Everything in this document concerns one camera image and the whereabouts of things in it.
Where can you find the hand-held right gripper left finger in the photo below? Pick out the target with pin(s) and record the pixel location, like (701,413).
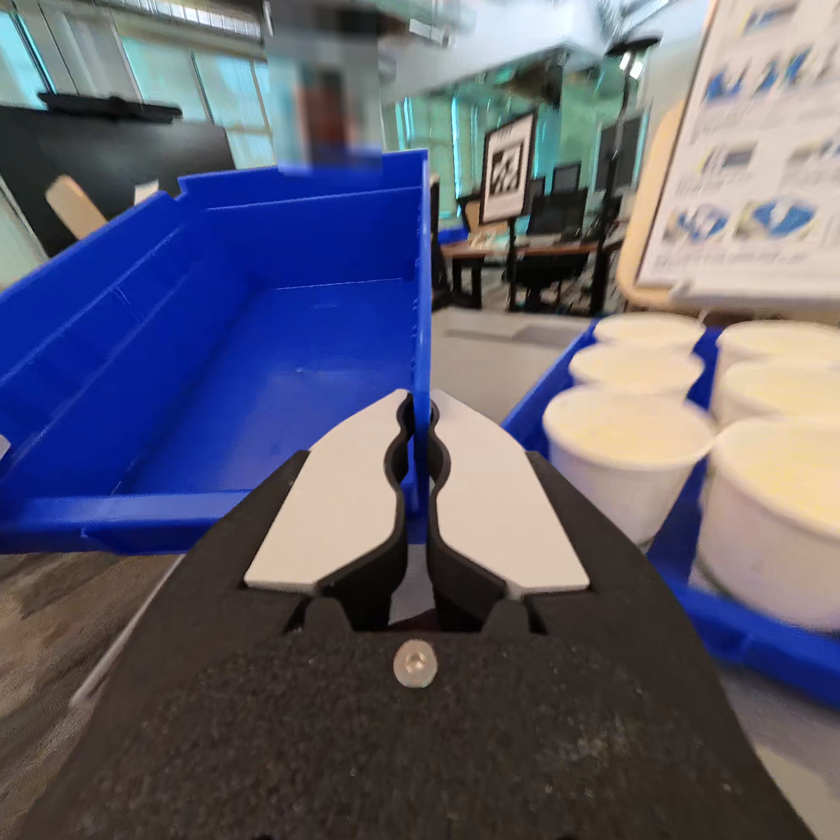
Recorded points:
(328,512)

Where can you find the framed marker poster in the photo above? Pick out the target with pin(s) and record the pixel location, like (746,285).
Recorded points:
(508,170)

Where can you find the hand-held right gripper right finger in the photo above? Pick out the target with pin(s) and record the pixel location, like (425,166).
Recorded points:
(512,512)

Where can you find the black office chair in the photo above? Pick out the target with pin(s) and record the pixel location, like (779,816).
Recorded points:
(551,223)

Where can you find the wood-top desk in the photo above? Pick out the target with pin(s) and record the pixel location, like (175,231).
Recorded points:
(485,253)

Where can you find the black video bar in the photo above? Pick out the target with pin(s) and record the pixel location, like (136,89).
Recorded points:
(111,108)

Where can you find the black wall screen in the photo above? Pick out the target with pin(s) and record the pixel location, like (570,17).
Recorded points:
(98,164)

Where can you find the printed instruction sheet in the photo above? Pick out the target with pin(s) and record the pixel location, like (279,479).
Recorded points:
(754,164)

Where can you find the blue plastic bin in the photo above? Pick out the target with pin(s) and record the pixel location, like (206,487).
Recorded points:
(754,636)
(262,361)

